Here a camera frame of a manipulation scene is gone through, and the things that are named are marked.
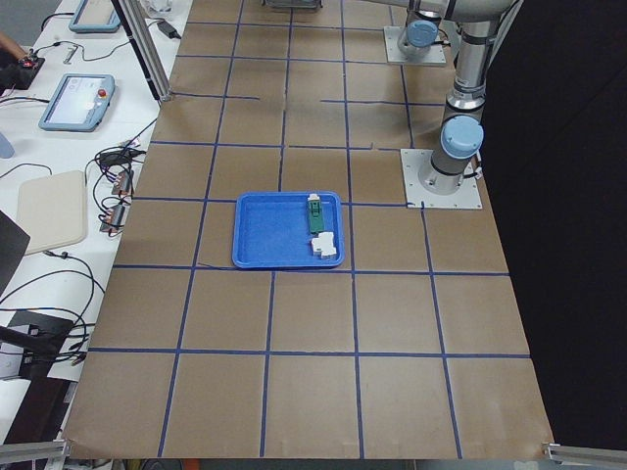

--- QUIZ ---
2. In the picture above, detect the white circuit breaker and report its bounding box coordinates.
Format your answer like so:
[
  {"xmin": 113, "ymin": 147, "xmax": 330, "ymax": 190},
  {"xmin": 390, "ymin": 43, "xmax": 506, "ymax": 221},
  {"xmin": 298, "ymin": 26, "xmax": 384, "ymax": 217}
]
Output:
[{"xmin": 311, "ymin": 231, "xmax": 338, "ymax": 259}]

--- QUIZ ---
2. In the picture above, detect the teach pendant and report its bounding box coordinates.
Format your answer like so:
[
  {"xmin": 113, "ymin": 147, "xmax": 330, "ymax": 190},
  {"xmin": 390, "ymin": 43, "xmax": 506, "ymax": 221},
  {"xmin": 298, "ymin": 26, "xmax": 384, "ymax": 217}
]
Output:
[
  {"xmin": 38, "ymin": 73, "xmax": 116, "ymax": 132},
  {"xmin": 69, "ymin": 0, "xmax": 121, "ymax": 33}
]

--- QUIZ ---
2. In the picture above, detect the black power adapter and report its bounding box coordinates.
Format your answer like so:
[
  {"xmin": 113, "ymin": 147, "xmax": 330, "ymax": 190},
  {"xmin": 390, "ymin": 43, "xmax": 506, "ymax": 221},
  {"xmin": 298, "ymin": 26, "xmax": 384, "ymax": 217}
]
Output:
[{"xmin": 157, "ymin": 20, "xmax": 181, "ymax": 39}]

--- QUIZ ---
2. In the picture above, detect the far teach pendant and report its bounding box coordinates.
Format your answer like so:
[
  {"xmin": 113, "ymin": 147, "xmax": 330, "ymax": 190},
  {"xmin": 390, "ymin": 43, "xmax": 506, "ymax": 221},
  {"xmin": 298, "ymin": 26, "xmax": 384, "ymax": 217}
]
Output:
[{"xmin": 69, "ymin": 0, "xmax": 121, "ymax": 33}]

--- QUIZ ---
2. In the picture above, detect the aluminium frame post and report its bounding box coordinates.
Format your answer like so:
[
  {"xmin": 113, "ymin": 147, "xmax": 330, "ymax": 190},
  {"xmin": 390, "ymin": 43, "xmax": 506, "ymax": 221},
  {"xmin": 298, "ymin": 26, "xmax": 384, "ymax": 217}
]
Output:
[{"xmin": 112, "ymin": 0, "xmax": 171, "ymax": 103}]

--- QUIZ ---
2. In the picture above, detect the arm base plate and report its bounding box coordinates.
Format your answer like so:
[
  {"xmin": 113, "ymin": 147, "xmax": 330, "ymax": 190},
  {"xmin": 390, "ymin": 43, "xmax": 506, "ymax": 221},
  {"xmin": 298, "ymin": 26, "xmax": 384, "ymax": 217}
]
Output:
[
  {"xmin": 383, "ymin": 25, "xmax": 447, "ymax": 67},
  {"xmin": 401, "ymin": 149, "xmax": 483, "ymax": 210}
]

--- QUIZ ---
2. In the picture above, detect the beige pad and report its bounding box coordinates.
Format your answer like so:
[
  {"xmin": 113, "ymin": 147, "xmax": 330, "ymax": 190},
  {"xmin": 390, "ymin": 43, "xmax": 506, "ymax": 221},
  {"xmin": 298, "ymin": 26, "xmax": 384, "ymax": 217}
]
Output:
[{"xmin": 17, "ymin": 170, "xmax": 87, "ymax": 256}]

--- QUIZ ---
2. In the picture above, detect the blue plastic tray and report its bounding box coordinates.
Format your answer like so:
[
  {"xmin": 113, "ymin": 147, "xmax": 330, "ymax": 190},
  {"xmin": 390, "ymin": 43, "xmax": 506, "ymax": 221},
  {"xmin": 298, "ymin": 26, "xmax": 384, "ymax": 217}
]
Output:
[{"xmin": 232, "ymin": 191, "xmax": 345, "ymax": 269}]

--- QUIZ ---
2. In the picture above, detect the near teach pendant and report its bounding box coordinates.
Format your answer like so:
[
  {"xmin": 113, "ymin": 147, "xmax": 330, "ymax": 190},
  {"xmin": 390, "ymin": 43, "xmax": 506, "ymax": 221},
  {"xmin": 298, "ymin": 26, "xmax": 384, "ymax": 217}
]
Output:
[{"xmin": 38, "ymin": 73, "xmax": 116, "ymax": 132}]

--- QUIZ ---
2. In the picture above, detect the green terminal block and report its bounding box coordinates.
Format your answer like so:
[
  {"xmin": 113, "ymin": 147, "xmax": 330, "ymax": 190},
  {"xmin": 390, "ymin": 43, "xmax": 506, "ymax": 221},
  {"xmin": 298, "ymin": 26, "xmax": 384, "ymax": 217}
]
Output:
[{"xmin": 308, "ymin": 193, "xmax": 324, "ymax": 234}]

